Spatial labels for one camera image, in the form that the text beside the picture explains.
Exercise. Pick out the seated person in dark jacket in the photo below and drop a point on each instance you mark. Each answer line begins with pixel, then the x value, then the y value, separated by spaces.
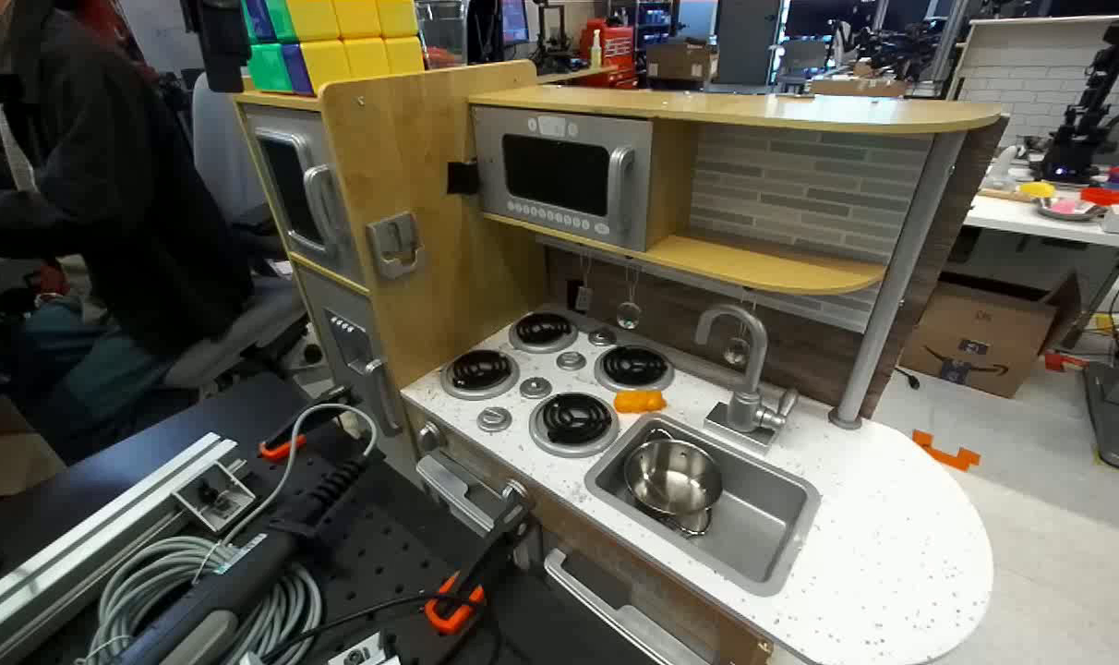
pixel 116 209

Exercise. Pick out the colourful block cube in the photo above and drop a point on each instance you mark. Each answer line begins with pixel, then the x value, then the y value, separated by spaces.
pixel 338 44

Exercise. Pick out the silver toy microwave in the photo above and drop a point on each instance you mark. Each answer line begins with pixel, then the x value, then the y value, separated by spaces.
pixel 561 177

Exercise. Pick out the hanging silver toy utensil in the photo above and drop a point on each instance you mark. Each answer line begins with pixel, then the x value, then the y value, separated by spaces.
pixel 630 311
pixel 579 296

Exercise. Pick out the brown cardboard box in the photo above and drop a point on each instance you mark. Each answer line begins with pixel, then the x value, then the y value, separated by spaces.
pixel 984 336

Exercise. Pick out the black background robot arm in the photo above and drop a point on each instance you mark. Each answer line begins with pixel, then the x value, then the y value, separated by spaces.
pixel 1081 115

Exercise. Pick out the aluminium extrusion rail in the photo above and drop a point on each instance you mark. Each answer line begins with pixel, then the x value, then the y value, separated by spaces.
pixel 89 541

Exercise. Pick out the wooden toy kitchen unit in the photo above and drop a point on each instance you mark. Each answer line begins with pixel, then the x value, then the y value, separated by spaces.
pixel 878 557

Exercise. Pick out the silver toy sink basin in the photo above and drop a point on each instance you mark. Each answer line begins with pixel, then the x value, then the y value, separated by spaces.
pixel 755 518

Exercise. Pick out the orange plastic bread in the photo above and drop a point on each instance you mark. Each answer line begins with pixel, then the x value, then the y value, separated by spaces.
pixel 641 400

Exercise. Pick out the orange plastic clamp piece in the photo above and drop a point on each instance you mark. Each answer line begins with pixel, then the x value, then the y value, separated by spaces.
pixel 948 451

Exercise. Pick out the silver toy phone holder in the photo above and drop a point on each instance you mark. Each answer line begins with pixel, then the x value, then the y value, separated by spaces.
pixel 392 244

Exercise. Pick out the black toy stove burner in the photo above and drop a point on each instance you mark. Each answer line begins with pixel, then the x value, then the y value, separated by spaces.
pixel 483 370
pixel 573 424
pixel 632 366
pixel 543 329

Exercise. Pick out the white workbench table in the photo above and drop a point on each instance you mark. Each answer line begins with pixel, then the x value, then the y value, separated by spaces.
pixel 1032 219

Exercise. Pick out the silver toy faucet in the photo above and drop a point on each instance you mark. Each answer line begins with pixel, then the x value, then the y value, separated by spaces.
pixel 747 370

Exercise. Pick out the small silver stove knob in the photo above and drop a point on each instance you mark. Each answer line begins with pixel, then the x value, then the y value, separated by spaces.
pixel 532 387
pixel 492 421
pixel 601 336
pixel 572 359

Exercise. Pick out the silver toy oven door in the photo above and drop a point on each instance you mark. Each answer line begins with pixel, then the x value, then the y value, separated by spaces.
pixel 297 187

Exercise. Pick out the silver metal pot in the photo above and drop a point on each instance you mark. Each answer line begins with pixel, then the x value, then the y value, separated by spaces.
pixel 669 476

